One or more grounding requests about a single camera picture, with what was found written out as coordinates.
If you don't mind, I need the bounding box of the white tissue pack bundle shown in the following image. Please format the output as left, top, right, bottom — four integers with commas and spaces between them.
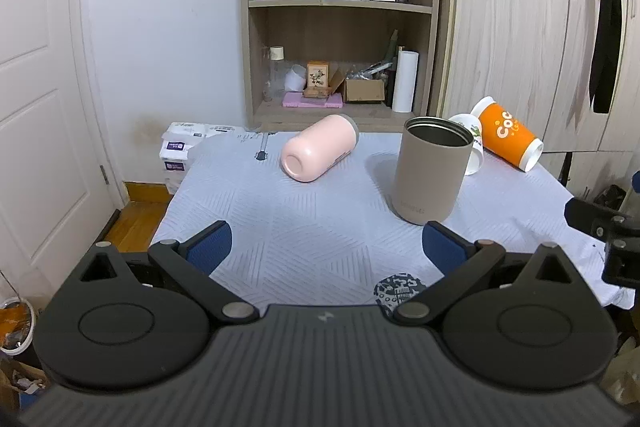
159, 121, 242, 196

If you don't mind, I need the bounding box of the white floral mug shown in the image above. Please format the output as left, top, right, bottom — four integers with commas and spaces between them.
448, 113, 485, 176

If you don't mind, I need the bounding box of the black ribbon bow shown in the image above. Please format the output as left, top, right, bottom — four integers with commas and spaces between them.
585, 0, 636, 114

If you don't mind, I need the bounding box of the white plastic cup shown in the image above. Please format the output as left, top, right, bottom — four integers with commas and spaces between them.
283, 64, 308, 92

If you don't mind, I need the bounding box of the white patterned tablecloth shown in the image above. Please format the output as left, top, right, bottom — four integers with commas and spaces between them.
149, 127, 637, 309

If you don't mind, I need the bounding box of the pink flat box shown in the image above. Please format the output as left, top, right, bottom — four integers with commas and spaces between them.
282, 91, 344, 109

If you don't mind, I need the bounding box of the pink cup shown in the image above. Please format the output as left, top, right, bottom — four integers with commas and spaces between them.
281, 114, 359, 183

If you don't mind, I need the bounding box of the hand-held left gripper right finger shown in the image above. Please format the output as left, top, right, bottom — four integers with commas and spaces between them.
393, 220, 589, 328

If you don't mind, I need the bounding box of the white door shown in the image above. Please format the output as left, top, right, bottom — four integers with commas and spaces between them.
0, 0, 124, 304

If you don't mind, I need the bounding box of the wooden shelf unit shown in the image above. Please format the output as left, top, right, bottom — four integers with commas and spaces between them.
240, 0, 444, 133

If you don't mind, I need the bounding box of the open cardboard box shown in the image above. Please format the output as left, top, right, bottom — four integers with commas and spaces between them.
328, 68, 387, 104

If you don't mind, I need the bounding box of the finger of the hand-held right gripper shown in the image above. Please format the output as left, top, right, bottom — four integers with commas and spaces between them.
564, 197, 627, 240

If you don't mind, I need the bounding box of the white bucket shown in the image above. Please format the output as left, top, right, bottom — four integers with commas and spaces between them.
0, 298, 39, 354

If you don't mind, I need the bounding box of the clear bottle with beige cap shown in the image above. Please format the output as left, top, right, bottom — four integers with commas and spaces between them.
263, 46, 286, 103

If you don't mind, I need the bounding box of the white paper roll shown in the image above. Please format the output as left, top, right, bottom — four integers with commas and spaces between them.
391, 50, 419, 114

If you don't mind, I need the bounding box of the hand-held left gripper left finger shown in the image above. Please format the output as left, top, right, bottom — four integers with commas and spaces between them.
70, 220, 261, 328

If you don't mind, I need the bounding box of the black and white patterned coaster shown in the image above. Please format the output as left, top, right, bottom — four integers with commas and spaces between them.
373, 272, 427, 317

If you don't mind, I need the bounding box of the beige cup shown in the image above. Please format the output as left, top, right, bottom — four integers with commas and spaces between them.
392, 116, 474, 226

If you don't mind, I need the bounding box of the orange cup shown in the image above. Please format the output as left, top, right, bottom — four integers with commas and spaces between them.
470, 96, 544, 172

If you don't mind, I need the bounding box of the wooden wardrobe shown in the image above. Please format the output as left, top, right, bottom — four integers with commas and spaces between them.
439, 0, 640, 154

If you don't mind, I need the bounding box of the wooden box with floral print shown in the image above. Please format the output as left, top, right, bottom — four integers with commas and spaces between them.
303, 60, 332, 99

